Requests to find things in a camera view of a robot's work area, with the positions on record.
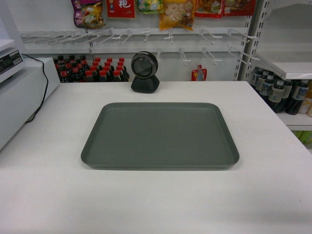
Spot grey silver tray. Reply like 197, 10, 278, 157
81, 102, 240, 171

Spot white checkout counter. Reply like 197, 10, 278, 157
0, 81, 312, 234

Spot black barcode scanner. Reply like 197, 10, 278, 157
131, 51, 160, 94

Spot red snack bag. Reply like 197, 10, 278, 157
191, 64, 207, 81

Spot white perforated shelf upright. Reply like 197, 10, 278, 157
234, 0, 271, 81

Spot yellow snack bag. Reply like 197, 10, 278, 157
159, 0, 196, 31

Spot red boxed snack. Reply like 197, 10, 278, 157
106, 0, 135, 19

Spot purple snack bag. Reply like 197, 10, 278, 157
71, 0, 106, 29

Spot white cash register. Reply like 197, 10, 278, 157
0, 39, 60, 147

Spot black power cable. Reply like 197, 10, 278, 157
21, 53, 49, 124

